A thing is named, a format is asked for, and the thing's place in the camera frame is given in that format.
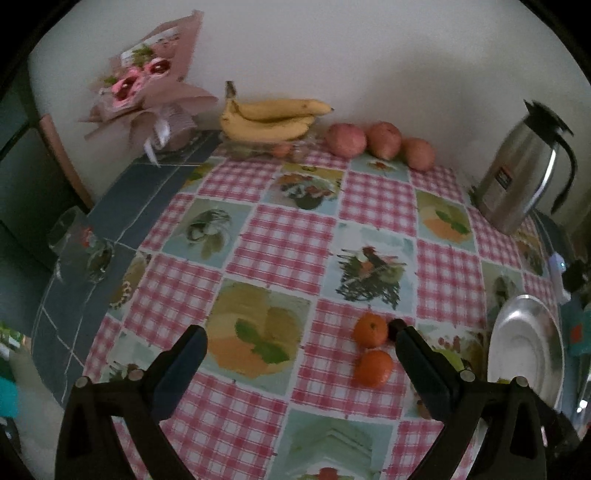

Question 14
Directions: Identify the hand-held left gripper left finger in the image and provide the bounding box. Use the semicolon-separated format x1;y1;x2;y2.
54;324;208;480

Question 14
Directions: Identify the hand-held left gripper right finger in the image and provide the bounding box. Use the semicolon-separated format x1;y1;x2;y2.
394;325;550;480

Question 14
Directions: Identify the tangerine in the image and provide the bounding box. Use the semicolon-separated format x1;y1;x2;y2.
355;350;394;388
353;313;389;349

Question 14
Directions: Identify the silver metal plate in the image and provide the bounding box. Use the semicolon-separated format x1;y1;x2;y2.
487;294;565;408

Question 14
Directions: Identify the clear drinking glass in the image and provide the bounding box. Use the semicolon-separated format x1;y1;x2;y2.
47;207;116;283

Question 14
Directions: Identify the checkered printed tablecloth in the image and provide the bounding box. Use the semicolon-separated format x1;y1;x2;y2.
83;138;561;480

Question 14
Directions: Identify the teal box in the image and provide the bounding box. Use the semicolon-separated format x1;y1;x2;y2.
566;295;591;358

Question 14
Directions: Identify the white device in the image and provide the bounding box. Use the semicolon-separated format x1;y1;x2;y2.
549;253;568;301

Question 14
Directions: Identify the black device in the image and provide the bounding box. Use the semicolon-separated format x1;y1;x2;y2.
564;261;591;294

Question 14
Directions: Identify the stainless steel thermos jug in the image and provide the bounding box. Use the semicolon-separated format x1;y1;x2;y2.
471;98;579;236

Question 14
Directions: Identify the clear glass bowl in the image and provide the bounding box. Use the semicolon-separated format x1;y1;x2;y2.
222;131;320;160

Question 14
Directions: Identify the banana bunch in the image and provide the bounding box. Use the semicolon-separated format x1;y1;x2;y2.
220;80;334;143

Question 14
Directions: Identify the pink wrapped flower bouquet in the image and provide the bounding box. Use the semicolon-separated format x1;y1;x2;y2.
78;14;220;167

